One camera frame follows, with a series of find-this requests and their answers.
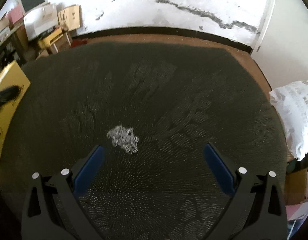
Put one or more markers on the brown paper bag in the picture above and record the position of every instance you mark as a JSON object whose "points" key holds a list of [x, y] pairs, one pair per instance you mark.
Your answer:
{"points": [[70, 17]]}

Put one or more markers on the white plastic package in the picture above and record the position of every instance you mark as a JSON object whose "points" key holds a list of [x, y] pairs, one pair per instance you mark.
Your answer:
{"points": [[291, 104]]}

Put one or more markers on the black patterned table cloth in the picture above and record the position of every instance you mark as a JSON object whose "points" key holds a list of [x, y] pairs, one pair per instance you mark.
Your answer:
{"points": [[152, 107]]}

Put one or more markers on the white paper bag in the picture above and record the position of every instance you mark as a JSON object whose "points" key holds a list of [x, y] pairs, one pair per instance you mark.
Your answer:
{"points": [[39, 20]]}

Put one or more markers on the brown cardboard box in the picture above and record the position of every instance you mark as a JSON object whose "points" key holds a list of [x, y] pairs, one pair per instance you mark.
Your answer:
{"points": [[63, 43]]}

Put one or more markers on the pink box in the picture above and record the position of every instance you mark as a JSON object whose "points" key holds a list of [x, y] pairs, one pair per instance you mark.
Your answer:
{"points": [[14, 15]]}

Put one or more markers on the yellow cardboard box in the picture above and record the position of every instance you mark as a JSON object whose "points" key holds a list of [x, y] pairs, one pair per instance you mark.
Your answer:
{"points": [[11, 75]]}

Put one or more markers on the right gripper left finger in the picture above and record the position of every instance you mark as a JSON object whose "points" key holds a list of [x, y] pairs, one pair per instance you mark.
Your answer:
{"points": [[51, 209]]}

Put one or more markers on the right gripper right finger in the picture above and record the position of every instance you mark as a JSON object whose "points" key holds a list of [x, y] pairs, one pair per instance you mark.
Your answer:
{"points": [[256, 209]]}

